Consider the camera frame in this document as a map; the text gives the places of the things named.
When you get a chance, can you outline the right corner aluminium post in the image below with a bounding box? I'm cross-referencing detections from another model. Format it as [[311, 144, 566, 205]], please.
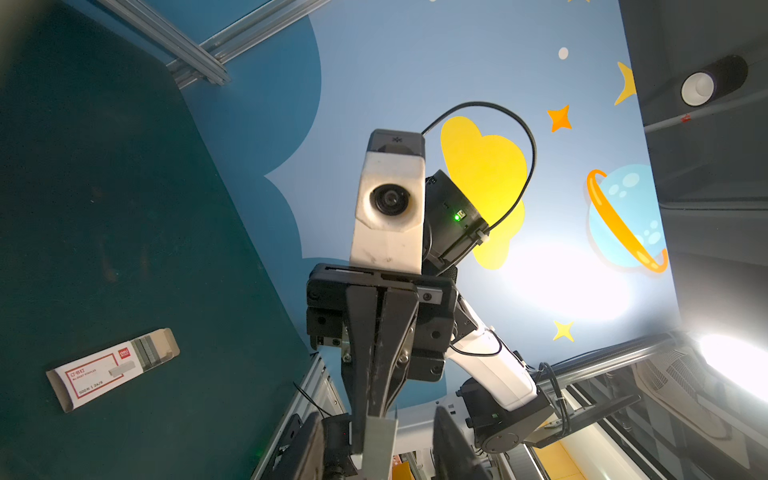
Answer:
[[530, 331, 690, 387]]

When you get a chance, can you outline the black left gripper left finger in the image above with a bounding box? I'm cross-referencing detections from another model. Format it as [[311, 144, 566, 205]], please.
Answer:
[[263, 412, 325, 480]]

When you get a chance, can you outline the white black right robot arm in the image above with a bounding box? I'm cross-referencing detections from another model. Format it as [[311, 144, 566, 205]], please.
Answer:
[[306, 154, 629, 459]]

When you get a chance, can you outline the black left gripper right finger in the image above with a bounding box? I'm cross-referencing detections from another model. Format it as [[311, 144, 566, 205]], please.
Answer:
[[432, 406, 492, 480]]

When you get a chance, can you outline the black ceiling spotlight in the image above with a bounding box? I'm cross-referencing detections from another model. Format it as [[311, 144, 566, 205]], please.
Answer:
[[680, 55, 749, 107]]

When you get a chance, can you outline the horizontal aluminium back rail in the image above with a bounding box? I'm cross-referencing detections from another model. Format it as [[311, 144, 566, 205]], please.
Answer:
[[97, 0, 329, 89]]

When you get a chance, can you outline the red white staple box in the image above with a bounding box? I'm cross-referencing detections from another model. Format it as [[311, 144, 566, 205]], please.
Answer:
[[46, 328, 180, 413]]

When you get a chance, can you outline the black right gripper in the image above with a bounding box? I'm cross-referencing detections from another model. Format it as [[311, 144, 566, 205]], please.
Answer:
[[306, 264, 458, 453]]

